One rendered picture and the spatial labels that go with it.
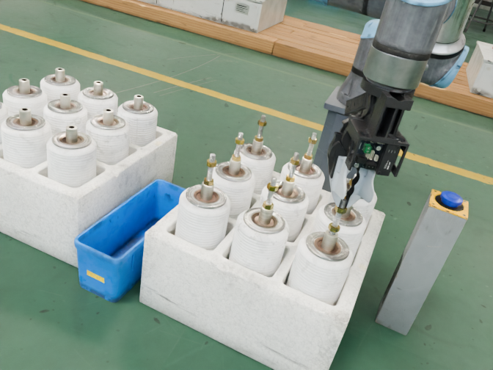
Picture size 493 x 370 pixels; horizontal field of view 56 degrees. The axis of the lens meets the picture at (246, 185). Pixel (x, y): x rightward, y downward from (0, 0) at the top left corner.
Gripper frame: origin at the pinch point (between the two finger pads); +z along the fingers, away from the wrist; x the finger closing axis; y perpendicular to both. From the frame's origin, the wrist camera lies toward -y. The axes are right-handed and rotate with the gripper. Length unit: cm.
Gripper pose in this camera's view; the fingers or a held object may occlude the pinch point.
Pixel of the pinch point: (343, 197)
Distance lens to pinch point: 75.8
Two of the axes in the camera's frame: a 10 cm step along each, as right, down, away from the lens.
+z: -1.8, 8.4, 5.1
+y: 0.4, 5.3, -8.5
